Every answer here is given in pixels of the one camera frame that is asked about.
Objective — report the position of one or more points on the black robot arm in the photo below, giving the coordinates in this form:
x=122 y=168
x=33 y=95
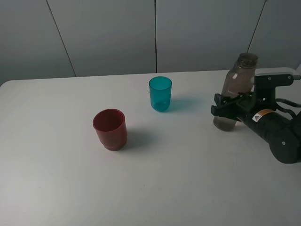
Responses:
x=282 y=135

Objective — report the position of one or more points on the brown translucent water bottle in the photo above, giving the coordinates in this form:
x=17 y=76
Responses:
x=240 y=78

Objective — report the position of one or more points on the teal translucent plastic cup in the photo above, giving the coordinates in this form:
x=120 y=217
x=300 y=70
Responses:
x=160 y=93

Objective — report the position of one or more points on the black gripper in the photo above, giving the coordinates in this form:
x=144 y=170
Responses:
x=253 y=109

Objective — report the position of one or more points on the wrist camera with black bracket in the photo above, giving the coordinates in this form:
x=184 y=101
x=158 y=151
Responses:
x=265 y=84

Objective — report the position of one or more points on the red plastic cup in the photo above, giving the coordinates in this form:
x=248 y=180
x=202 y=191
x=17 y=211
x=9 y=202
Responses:
x=111 y=129

